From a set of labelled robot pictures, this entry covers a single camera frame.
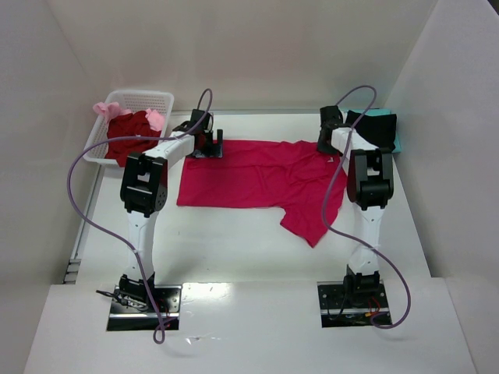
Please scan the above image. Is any magenta t shirt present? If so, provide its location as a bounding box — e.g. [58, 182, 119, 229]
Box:
[177, 140, 346, 247]

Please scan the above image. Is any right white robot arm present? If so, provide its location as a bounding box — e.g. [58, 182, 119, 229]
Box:
[317, 105, 397, 308]

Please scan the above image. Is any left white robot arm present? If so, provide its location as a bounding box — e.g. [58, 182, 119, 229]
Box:
[119, 109, 223, 306]

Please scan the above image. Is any teal folded t shirt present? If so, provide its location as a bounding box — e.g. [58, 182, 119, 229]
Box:
[338, 108, 405, 155]

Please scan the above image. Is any black folded t shirt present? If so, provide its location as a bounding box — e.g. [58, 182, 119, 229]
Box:
[355, 114, 398, 151]

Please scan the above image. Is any dark red t shirt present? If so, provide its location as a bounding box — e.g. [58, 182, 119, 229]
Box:
[105, 111, 162, 167]

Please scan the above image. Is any light pink t shirt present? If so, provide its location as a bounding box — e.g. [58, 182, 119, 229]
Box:
[93, 102, 165, 132]

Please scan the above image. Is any metal table edge bracket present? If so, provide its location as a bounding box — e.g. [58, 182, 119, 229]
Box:
[62, 259, 81, 284]

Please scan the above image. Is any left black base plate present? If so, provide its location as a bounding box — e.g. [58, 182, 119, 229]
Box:
[106, 285, 182, 332]

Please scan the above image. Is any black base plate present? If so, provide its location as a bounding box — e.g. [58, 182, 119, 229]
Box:
[317, 282, 392, 328]
[106, 285, 182, 332]

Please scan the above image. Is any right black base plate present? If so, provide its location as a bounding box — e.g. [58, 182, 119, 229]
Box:
[317, 282, 392, 328]

